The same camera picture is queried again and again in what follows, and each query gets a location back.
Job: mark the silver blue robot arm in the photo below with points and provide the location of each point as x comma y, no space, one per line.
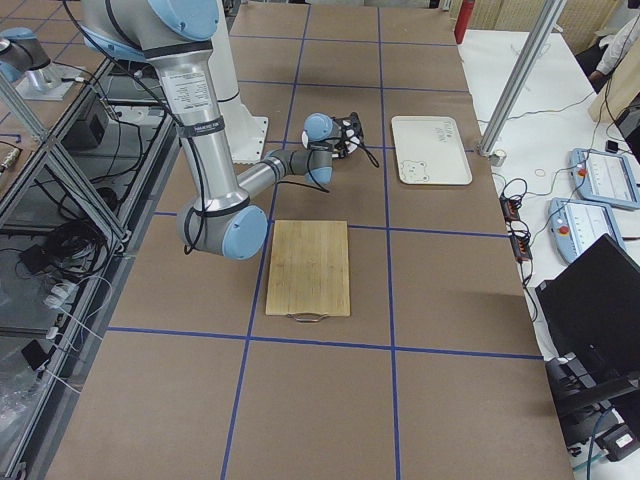
176,39
21,51

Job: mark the white round plate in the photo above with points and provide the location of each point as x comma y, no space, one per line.
351,141

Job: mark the wooden cutting board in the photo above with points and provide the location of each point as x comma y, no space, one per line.
309,273

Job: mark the cream bear tray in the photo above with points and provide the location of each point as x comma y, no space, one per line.
429,151

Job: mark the black orange usb hub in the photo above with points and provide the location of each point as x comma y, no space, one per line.
510,209

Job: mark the small metal cylinder weight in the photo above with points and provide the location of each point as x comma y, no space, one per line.
498,157

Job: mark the near teach pendant tablet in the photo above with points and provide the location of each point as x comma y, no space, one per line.
576,224

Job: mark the teach pendant tablet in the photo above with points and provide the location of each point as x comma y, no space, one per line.
604,177
576,224

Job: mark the red cylinder bottle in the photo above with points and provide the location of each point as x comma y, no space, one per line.
463,19

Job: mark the black laptop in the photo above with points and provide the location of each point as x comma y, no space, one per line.
592,309

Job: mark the far teach pendant tablet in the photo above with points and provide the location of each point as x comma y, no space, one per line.
604,177

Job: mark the small black device on table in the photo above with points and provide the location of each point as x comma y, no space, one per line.
611,146

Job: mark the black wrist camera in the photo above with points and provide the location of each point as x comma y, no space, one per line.
353,122

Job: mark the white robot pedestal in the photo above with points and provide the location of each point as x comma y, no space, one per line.
245,132

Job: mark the aluminium frame post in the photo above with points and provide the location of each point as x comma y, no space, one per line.
535,40

